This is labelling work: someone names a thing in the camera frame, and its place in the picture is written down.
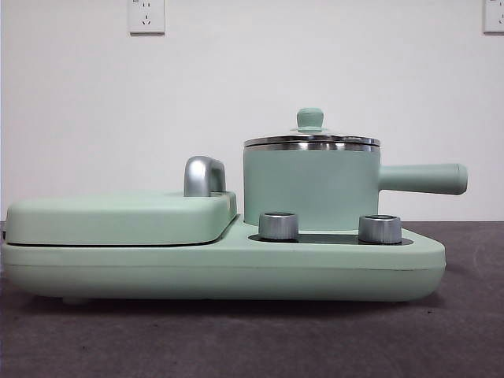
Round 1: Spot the glass lid with green knob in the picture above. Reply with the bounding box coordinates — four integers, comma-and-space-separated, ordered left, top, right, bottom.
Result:
243, 108, 383, 148

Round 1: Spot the silver control knob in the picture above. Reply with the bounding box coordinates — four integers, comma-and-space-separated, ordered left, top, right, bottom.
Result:
258, 211, 301, 241
358, 213, 402, 243

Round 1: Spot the mint green griddle cover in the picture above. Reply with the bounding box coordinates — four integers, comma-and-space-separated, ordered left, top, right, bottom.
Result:
5, 190, 239, 246

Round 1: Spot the mint green breakfast machine base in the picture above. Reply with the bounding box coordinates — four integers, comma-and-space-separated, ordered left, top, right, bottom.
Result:
2, 212, 447, 306

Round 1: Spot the mint green saucepan with handle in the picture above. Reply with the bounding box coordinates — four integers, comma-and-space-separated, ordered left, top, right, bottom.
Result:
243, 141, 469, 234

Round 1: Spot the silver griddle cover handle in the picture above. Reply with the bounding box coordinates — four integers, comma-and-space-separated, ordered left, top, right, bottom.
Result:
183, 156, 228, 197

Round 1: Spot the white wall socket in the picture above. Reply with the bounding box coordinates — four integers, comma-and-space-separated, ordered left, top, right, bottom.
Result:
128, 0, 166, 35
483, 0, 504, 35

